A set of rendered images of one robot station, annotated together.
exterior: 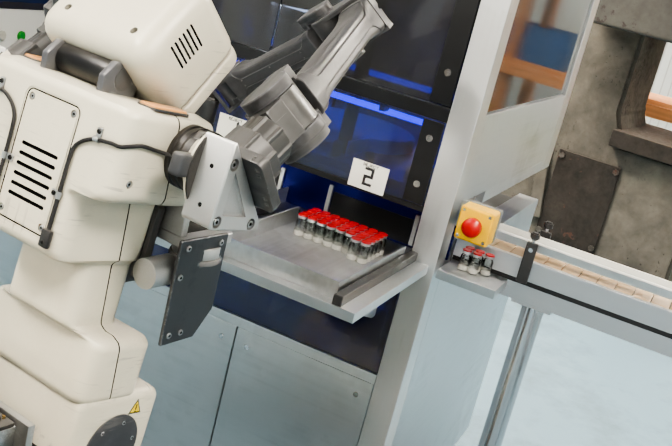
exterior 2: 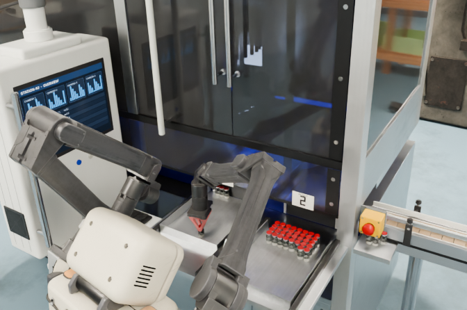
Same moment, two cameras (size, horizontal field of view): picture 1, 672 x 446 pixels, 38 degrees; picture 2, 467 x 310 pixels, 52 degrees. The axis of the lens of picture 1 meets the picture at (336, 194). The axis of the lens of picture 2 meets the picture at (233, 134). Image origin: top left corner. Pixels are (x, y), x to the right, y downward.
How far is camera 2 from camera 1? 0.73 m
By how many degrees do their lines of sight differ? 15
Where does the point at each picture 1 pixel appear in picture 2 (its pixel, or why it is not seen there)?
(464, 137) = (354, 178)
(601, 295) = (457, 252)
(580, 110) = (439, 32)
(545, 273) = (420, 240)
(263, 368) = not seen: hidden behind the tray
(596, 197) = (456, 79)
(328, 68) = (242, 240)
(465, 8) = (338, 105)
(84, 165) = not seen: outside the picture
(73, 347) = not seen: outside the picture
